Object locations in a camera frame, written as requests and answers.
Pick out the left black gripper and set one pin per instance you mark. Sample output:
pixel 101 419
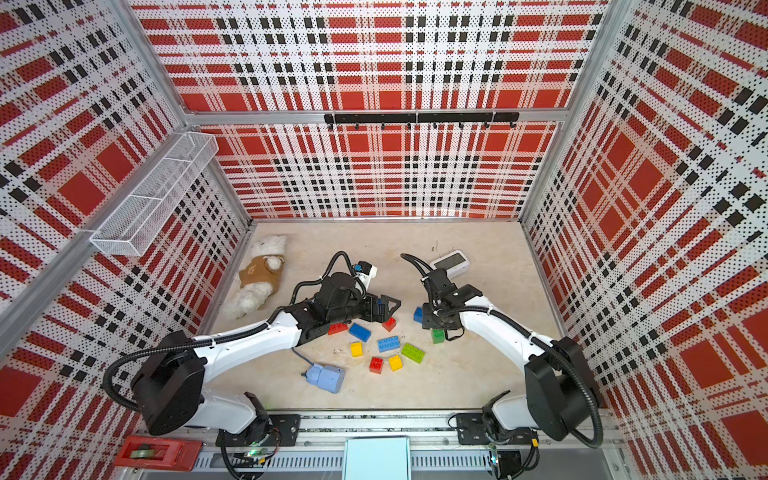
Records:
pixel 382 315

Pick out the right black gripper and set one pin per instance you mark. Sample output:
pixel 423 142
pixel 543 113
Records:
pixel 428 322

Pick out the green square lego brick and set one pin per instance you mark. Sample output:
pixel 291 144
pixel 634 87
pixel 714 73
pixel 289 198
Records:
pixel 438 336

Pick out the light blue long lego brick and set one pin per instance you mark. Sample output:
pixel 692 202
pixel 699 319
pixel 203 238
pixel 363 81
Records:
pixel 388 344

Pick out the lime green long lego brick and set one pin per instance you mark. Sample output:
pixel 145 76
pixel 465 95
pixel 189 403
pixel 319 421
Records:
pixel 413 353

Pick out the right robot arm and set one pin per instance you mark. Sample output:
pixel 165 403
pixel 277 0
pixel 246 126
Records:
pixel 561 396

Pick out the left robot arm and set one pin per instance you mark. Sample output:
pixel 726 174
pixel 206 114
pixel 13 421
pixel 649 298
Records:
pixel 167 384

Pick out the red small lego brick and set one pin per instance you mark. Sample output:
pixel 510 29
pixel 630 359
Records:
pixel 390 324

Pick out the yellow square lego brick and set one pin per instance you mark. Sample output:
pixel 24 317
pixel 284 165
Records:
pixel 356 349

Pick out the red long lego brick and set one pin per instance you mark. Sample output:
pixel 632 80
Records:
pixel 337 328

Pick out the red square lego brick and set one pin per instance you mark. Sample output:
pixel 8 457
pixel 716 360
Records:
pixel 376 365

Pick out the yellow small lego brick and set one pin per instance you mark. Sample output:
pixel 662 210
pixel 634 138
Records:
pixel 395 362

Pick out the white digital clock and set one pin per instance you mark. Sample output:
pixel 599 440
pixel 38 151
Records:
pixel 454 263

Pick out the white teddy bear brown shirt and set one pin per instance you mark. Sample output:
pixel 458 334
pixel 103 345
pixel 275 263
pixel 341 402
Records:
pixel 258 279

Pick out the light blue tray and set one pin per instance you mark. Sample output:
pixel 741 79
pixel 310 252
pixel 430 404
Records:
pixel 385 458

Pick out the red tool box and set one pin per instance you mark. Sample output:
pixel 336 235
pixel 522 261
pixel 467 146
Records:
pixel 156 453

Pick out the light blue charger with cable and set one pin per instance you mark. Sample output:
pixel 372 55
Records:
pixel 325 377

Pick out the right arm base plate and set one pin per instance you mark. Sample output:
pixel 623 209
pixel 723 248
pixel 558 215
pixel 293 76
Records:
pixel 475 428

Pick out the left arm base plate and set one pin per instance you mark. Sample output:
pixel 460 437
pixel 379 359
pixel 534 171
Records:
pixel 278 430

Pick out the black hook rail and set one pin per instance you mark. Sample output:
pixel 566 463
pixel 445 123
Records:
pixel 422 118

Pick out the white wire mesh basket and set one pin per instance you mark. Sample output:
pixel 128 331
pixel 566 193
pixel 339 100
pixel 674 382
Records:
pixel 134 225

